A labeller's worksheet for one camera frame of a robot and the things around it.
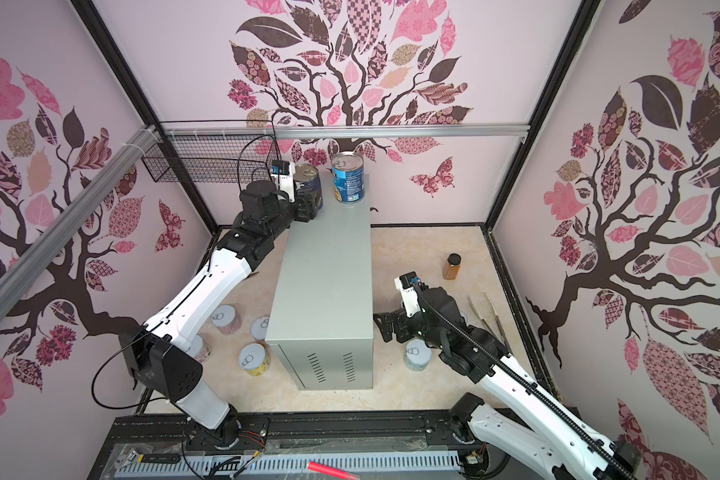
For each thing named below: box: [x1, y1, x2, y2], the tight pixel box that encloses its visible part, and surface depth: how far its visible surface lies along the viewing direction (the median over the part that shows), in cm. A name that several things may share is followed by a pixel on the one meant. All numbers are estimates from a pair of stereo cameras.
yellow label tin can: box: [238, 341, 271, 377], surface depth 83 cm
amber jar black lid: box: [445, 253, 462, 280], surface depth 100 cm
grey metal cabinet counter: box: [265, 174, 374, 391], surface depth 65 cm
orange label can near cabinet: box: [250, 316, 270, 348], surface depth 89 cm
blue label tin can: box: [331, 151, 365, 204], surface depth 75 cm
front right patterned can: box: [403, 339, 433, 372], surface depth 83 cm
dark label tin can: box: [294, 163, 323, 210], surface depth 72 cm
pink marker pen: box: [308, 461, 361, 480], surface depth 70 cm
